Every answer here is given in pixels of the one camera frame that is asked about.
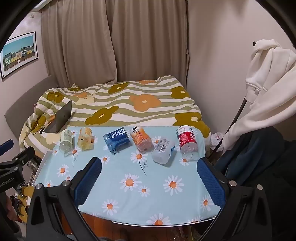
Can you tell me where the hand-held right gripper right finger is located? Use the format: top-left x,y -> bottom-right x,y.
196,158 -> 272,241

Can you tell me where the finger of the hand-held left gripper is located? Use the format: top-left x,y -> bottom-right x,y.
0,147 -> 36,173
0,139 -> 14,156

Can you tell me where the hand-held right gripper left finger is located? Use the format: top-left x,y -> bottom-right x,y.
26,157 -> 103,241

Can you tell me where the yellow label clear cup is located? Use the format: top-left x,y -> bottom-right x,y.
77,127 -> 95,151

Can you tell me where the red label clear cup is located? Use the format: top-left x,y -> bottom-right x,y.
176,125 -> 199,162

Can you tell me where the blue label cup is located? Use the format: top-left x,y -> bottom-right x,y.
103,127 -> 130,155

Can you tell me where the white label clear cup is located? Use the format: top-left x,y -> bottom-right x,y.
151,136 -> 176,165

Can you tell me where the orange label clear cup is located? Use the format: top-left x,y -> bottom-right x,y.
129,126 -> 154,153

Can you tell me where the yellow patterned object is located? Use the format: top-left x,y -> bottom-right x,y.
10,183 -> 36,224

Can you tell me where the daisy print blue tablecloth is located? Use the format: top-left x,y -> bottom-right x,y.
33,126 -> 223,227

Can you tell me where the white plastic bag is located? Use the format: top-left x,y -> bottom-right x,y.
209,132 -> 224,152

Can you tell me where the grey padded headboard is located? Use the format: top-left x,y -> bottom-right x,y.
4,75 -> 59,149

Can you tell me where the dark jacket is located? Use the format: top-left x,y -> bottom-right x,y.
212,125 -> 296,241

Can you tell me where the grey laptop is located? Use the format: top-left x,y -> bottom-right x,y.
43,99 -> 73,134

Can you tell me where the dark clothes rack pole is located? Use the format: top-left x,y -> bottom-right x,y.
208,97 -> 247,159

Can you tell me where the floral striped blanket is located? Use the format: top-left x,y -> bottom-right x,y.
19,75 -> 211,156

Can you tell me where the white hoodie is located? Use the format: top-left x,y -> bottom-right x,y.
221,39 -> 296,151

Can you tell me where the beige curtain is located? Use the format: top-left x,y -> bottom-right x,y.
41,0 -> 117,89
111,0 -> 188,84

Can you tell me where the wall poster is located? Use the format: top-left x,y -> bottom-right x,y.
0,31 -> 39,81

